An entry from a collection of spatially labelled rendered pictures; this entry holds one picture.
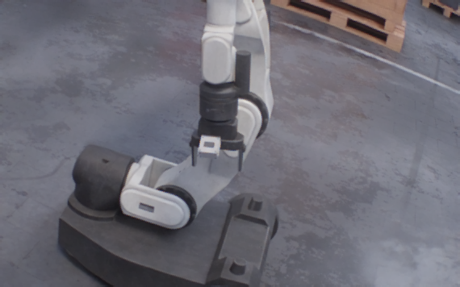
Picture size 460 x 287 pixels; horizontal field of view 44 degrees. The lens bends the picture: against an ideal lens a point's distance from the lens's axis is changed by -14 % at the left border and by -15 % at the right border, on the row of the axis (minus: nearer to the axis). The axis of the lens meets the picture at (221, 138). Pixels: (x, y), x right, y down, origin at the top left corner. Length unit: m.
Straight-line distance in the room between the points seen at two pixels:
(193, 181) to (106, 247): 0.32
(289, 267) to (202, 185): 0.56
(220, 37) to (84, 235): 0.76
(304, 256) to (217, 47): 1.10
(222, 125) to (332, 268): 0.95
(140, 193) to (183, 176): 0.13
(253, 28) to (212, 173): 0.44
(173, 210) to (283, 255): 0.59
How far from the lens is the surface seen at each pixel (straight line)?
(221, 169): 1.75
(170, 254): 1.85
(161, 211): 1.82
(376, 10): 5.25
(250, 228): 2.01
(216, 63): 1.41
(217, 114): 1.46
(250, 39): 1.59
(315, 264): 2.27
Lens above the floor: 1.31
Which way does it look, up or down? 27 degrees down
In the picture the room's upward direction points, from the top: 14 degrees clockwise
